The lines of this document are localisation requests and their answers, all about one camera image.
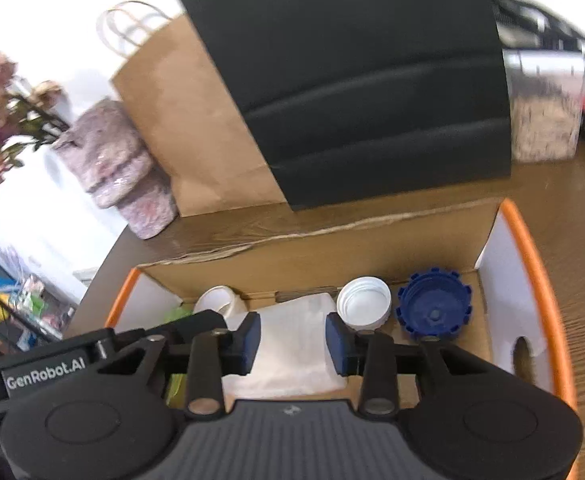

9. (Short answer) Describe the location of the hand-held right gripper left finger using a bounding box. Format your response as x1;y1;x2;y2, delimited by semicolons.
96;311;262;418

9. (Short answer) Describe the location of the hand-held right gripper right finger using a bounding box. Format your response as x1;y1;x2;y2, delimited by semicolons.
325;311;478;417

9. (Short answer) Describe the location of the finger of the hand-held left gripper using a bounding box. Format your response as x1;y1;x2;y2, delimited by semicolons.
115;310;229;356

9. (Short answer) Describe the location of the clear plastic container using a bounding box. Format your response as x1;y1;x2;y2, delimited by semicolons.
222;292;348;401

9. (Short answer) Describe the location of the white cup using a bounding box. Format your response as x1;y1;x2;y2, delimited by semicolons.
192;285;248;331

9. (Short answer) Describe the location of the white ribbed bottle cap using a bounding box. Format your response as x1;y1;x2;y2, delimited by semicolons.
336;276;392;332

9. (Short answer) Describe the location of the orange cardboard box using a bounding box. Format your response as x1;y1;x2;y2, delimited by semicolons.
105;197;580;480

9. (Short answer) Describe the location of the blue notched lid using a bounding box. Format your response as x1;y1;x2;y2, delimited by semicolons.
395;269;473;343

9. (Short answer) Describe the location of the pink speckled vase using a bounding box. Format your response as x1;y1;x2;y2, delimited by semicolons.
52;99;178;240

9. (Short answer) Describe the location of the brown paper bag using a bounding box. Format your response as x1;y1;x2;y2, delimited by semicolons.
96;1;293;218

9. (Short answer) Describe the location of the black paper bag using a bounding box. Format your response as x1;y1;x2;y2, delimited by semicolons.
160;0;514;212

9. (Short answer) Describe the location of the clear container of oats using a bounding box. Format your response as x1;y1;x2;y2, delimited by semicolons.
502;47;585;163

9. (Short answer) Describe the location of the black folded tray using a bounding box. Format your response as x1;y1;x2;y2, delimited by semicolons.
487;0;585;51

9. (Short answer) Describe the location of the wire rack with bottles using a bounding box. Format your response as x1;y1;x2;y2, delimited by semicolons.
0;240;88;356

